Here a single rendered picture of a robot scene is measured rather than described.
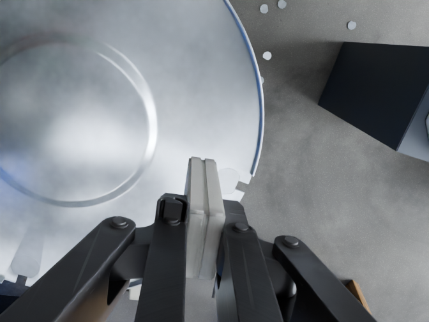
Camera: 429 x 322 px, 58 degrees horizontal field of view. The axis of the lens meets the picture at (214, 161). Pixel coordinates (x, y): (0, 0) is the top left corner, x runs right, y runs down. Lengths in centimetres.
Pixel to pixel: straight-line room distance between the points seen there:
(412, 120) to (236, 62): 48
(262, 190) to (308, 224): 19
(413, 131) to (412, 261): 79
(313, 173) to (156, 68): 94
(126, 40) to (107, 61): 2
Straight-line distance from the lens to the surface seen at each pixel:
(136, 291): 55
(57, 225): 34
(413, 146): 74
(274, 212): 121
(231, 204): 18
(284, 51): 109
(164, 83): 29
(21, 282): 56
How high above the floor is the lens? 107
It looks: 71 degrees down
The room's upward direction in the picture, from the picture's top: 172 degrees clockwise
